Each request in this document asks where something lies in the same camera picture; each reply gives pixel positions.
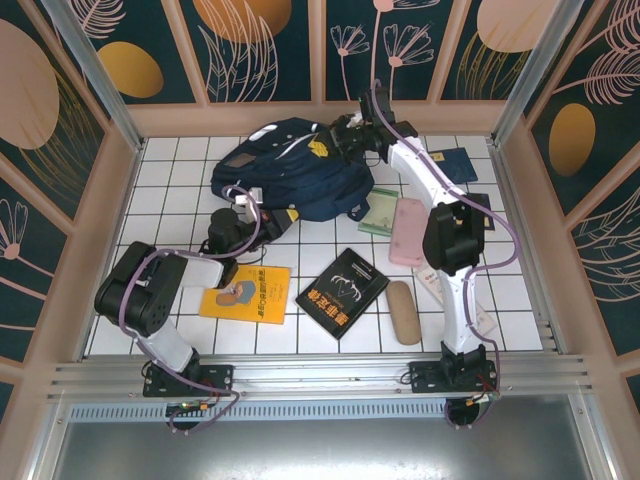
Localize navy blue student backpack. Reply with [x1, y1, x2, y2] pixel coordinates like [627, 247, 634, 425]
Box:
[209, 117, 374, 224]

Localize yellow paperback book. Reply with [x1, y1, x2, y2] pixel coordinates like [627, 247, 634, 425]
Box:
[198, 264, 292, 326]

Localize green notebook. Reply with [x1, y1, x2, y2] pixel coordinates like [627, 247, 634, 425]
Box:
[357, 187, 401, 236]

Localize black paperback book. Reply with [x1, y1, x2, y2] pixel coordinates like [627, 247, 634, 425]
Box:
[294, 247, 391, 341]

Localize blue book four-character label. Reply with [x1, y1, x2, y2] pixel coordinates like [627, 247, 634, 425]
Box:
[424, 147, 480, 185]

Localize pink pencil case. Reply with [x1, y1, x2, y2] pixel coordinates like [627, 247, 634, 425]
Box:
[388, 197, 432, 269]

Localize tan glasses case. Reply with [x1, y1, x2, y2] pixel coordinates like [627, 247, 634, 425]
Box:
[384, 280, 422, 346]

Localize white packet red print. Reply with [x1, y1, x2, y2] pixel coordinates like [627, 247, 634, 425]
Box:
[412, 266, 497, 337]

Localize grey metal sheet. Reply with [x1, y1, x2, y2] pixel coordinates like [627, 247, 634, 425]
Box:
[49, 394, 604, 480]

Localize aluminium table side rail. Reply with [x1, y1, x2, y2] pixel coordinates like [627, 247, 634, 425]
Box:
[74, 138, 147, 361]
[488, 138, 569, 356]

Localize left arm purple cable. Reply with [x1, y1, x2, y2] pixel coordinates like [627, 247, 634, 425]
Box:
[118, 184, 261, 435]

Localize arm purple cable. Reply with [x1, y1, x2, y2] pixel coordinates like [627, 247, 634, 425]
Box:
[372, 79, 519, 431]
[118, 184, 261, 435]

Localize aluminium front rail frame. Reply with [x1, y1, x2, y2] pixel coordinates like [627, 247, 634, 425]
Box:
[47, 352, 594, 404]

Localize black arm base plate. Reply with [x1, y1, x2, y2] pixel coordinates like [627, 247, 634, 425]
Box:
[408, 360, 501, 396]
[143, 364, 236, 399]

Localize aluminium corner post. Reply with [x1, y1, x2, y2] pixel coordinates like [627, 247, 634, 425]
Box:
[42, 0, 146, 154]
[489, 0, 599, 146]

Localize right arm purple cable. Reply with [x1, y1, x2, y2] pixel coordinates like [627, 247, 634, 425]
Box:
[372, 79, 519, 431]

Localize slotted grey cable duct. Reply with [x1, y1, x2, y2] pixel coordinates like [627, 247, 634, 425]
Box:
[67, 403, 451, 422]

